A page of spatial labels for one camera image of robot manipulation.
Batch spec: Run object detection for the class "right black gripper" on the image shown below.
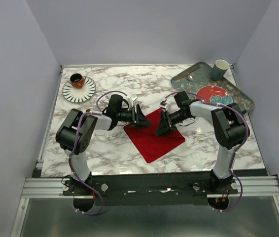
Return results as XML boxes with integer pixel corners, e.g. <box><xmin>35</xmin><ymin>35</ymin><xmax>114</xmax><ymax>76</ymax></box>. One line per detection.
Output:
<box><xmin>154</xmin><ymin>110</ymin><xmax>189</xmax><ymax>138</ymax></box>

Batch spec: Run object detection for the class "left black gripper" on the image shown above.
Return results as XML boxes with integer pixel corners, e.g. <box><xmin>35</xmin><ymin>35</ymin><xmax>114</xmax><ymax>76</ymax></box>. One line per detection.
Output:
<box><xmin>116</xmin><ymin>104</ymin><xmax>152</xmax><ymax>129</ymax></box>

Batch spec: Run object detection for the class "red cloth napkin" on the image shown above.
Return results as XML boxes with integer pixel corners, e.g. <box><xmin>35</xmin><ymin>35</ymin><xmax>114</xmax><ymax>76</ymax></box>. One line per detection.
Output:
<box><xmin>124</xmin><ymin>109</ymin><xmax>185</xmax><ymax>163</ymax></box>

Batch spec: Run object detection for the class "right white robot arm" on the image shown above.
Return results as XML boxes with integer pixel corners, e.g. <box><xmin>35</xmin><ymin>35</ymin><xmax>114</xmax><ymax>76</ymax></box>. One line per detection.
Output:
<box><xmin>155</xmin><ymin>91</ymin><xmax>250</xmax><ymax>194</ymax></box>

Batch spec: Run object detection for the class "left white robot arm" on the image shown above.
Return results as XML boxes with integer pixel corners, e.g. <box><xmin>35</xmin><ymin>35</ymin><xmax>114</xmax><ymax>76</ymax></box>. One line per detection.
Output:
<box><xmin>55</xmin><ymin>94</ymin><xmax>151</xmax><ymax>195</ymax></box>

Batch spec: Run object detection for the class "green floral tray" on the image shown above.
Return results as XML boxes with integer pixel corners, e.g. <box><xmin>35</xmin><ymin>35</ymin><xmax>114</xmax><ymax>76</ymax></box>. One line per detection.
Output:
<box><xmin>171</xmin><ymin>62</ymin><xmax>255</xmax><ymax>112</ymax></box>

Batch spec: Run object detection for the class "silver spoon on tray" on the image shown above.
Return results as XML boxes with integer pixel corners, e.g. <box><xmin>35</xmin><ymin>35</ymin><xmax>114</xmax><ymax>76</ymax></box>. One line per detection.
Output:
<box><xmin>184</xmin><ymin>75</ymin><xmax>194</xmax><ymax>81</ymax></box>

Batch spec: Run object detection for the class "red blue patterned plate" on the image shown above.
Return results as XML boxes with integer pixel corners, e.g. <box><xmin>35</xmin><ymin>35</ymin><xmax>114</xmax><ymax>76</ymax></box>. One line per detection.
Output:
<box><xmin>196</xmin><ymin>85</ymin><xmax>234</xmax><ymax>105</ymax></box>

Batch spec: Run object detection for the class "striped white saucer plate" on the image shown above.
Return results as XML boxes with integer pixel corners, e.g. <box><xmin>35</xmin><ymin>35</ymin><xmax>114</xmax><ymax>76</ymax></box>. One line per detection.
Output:
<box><xmin>62</xmin><ymin>76</ymin><xmax>96</xmax><ymax>104</ymax></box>

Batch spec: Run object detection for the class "brown black teacup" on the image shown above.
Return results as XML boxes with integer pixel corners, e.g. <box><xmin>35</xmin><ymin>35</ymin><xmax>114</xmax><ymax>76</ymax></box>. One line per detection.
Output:
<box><xmin>70</xmin><ymin>73</ymin><xmax>85</xmax><ymax>89</ymax></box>

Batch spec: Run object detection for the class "dark green white cup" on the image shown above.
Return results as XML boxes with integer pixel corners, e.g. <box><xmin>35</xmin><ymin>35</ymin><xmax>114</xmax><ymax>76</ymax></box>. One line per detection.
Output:
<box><xmin>210</xmin><ymin>59</ymin><xmax>230</xmax><ymax>81</ymax></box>

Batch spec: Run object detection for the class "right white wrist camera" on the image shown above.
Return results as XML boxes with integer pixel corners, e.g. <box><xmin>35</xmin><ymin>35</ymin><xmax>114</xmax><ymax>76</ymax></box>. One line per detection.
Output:
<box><xmin>159</xmin><ymin>99</ymin><xmax>171</xmax><ymax>112</ymax></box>

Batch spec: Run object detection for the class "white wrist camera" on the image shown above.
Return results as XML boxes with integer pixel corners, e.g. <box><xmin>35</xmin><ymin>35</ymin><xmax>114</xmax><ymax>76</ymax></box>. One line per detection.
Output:
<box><xmin>159</xmin><ymin>99</ymin><xmax>171</xmax><ymax>112</ymax></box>
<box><xmin>126</xmin><ymin>94</ymin><xmax>138</xmax><ymax>107</ymax></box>

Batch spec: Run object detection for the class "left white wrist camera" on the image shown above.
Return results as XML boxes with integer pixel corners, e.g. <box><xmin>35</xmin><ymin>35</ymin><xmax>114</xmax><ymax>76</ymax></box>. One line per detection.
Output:
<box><xmin>126</xmin><ymin>94</ymin><xmax>138</xmax><ymax>107</ymax></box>

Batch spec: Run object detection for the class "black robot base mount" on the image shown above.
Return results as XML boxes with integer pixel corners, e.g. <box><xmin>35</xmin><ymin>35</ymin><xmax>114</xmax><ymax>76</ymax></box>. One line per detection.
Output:
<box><xmin>61</xmin><ymin>171</ymin><xmax>238</xmax><ymax>214</ymax></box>

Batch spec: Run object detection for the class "aluminium rail frame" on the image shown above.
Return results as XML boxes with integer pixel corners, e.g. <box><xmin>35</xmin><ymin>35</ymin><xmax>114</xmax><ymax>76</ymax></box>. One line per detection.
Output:
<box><xmin>12</xmin><ymin>168</ymin><xmax>279</xmax><ymax>237</ymax></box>

